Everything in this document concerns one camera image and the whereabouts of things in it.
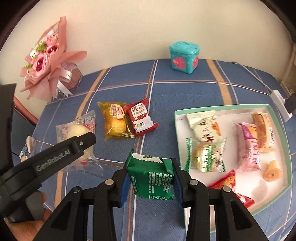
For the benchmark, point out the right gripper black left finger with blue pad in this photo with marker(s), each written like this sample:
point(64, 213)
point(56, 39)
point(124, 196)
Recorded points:
point(81, 207)

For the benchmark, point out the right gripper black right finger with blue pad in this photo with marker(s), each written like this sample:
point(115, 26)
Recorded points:
point(233, 221)

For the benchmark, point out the red candy snack pack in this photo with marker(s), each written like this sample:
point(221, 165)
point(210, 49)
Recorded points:
point(230, 181)

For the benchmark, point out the pink cake snack pack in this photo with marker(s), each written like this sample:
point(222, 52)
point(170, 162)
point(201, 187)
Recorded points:
point(248, 154)

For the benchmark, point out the green white cookie pack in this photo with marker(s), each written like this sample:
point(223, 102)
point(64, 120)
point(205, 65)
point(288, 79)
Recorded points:
point(205, 156)

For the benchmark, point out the green snack pack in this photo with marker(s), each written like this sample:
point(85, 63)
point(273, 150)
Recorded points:
point(151, 177)

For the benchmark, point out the white orange snack pack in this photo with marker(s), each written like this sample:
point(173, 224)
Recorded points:
point(205, 126)

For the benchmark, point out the beige orange barcode snack pack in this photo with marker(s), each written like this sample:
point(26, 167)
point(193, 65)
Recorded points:
point(265, 134)

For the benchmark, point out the person's left hand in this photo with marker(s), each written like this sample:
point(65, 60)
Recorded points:
point(26, 231)

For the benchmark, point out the crumpled white blue wrapper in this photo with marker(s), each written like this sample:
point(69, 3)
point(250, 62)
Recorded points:
point(28, 150)

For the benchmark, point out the red clear bun pack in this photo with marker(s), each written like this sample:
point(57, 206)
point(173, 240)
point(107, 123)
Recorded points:
point(84, 129)

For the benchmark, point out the white tray green rim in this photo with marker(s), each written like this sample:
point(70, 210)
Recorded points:
point(250, 184)

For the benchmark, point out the yellow cake pack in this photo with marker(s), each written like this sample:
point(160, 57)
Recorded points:
point(115, 120)

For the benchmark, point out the pink flower bouquet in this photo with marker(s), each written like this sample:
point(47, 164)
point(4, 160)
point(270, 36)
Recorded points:
point(52, 70)

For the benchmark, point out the dark red milk pack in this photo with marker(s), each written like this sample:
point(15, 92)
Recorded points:
point(140, 118)

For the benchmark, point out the black charger adapter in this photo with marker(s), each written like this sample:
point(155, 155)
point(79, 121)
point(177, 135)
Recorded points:
point(290, 104)

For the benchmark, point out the white power strip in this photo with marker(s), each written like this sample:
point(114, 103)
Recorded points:
point(275, 95)

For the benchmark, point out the teal toy box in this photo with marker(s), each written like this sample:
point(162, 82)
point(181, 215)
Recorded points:
point(184, 56)

